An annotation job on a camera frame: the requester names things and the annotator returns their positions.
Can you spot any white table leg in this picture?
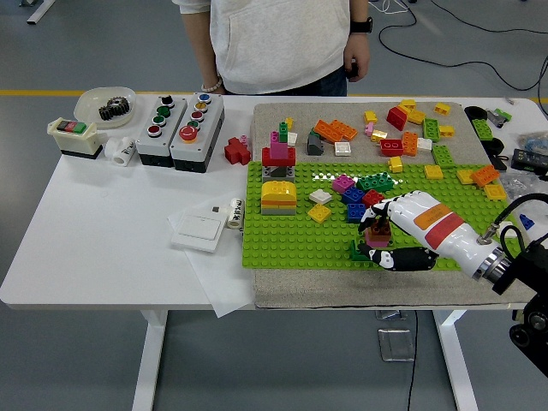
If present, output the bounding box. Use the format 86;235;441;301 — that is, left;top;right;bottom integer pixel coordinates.
432;308;479;411
131;308;169;411

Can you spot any grey flat toy brick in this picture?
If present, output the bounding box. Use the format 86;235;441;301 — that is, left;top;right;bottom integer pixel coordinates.
260;203;297;217

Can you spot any orange long toy brick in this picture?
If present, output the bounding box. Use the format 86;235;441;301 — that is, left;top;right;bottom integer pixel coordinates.
327;120;360;142
314;119;343;142

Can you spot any large red sloped toy brick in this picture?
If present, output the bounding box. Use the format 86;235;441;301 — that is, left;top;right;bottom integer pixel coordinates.
386;105;410;132

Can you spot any dark green long toy brick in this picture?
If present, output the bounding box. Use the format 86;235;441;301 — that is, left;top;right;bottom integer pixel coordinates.
355;171;396;193

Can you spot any black electronic device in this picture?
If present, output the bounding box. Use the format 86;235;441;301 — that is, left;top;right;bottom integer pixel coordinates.
511;148;548;175

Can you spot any red cross-shaped toy brick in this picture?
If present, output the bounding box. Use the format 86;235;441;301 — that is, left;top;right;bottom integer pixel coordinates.
224;136;253;166

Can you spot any white pipe tee fitting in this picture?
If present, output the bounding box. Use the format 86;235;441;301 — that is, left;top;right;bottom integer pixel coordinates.
104;135;137;166

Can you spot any red toy brick with circles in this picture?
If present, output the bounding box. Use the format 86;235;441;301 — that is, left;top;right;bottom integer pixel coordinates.
379;139;406;158

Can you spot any white printed cylinder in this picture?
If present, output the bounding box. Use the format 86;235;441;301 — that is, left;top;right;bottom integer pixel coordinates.
225;197;246;229

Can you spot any grey emergency-stop control box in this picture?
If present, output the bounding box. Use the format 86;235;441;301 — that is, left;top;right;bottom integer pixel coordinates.
170;92;226;175

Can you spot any grey-brown mat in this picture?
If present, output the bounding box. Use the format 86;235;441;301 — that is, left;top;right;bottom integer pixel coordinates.
252;101;548;310

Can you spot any white floor cable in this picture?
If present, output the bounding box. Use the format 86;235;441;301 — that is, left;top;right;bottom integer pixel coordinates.
367;0;406;15

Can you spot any red square toy brick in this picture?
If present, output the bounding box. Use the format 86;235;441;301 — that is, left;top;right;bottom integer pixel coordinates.
361;188;385;209

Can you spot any yellow domed toy brick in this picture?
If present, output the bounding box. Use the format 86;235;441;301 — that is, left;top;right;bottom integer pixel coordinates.
260;180;298;200

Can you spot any small metal floor plate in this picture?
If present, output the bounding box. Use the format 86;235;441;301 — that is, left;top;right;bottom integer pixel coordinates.
375;308;410;321

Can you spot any metal floor outlet plate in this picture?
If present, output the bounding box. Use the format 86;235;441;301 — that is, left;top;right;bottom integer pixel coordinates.
377;327;416;363

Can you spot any white metal frame foot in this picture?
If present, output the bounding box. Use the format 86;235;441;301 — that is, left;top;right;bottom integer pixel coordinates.
19;0;57;25

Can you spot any person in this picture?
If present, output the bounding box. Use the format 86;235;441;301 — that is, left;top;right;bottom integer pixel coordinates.
173;0;370;98

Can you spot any white flat toy brick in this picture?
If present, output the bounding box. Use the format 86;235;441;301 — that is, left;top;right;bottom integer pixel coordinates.
307;188;333;206

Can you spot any clear bag of blue parts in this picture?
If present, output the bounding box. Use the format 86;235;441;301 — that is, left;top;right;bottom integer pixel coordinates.
515;130;548;155

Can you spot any dark green toy frame brick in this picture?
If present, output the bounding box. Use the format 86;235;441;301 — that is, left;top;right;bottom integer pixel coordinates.
348;239;373;262

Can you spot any white paper sheet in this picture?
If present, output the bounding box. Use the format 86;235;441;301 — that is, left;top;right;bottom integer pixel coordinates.
167;199;258;319

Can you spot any cream switch box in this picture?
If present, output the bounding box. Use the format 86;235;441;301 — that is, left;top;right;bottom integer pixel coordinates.
46;117;108;160

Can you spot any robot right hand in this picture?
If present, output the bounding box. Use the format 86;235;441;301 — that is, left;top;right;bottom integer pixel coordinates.
357;191;502;279

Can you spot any dark grey sloped toy brick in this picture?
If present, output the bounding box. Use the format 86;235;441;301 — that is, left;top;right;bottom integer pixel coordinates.
306;130;325;156

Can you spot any thin black cable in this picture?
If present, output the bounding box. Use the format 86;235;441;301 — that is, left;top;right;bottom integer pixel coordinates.
406;308;419;411

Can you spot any person's left hand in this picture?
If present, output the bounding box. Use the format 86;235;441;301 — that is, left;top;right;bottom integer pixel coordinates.
342;32;372;82

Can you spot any grey toy brick base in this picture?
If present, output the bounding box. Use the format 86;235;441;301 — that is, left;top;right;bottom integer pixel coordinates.
262;164;296;179

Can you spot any wide red toy brick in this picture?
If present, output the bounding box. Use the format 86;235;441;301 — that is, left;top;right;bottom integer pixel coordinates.
260;146;297;167

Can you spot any brown toy brick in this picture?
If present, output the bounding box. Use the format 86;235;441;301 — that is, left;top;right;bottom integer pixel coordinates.
367;217;391;239

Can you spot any black floor cable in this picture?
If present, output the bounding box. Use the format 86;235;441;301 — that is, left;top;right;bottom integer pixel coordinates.
378;0;548;92
429;0;548;35

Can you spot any white wall switch plate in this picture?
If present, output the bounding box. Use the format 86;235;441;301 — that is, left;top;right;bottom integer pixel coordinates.
170;212;226;253

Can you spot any green toy baseplate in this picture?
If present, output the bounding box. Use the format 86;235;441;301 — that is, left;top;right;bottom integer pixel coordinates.
241;160;534;271

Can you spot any yellow flat toy brick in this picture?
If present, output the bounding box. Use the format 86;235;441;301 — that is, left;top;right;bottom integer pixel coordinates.
307;203;331;224

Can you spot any grey and green small tool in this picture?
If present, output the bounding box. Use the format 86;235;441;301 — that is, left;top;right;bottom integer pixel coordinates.
487;108;514;128

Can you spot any tall pink toy brick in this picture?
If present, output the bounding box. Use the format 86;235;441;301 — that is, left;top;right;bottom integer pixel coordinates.
269;131;289;160

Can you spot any grey four-button control box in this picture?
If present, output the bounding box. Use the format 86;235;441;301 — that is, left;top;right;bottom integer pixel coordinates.
135;94;189;168

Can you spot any black metal gear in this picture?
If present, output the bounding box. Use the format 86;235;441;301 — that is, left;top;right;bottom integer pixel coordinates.
98;97;132;121

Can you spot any yellow square toy tile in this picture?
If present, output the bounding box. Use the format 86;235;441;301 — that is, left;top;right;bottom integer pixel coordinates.
483;183;509;201

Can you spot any black wristwatch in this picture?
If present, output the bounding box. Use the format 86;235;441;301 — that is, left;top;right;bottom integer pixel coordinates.
349;15;373;34

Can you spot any translucent white bowl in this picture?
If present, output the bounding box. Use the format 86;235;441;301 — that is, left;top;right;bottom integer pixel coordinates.
74;86;138;128

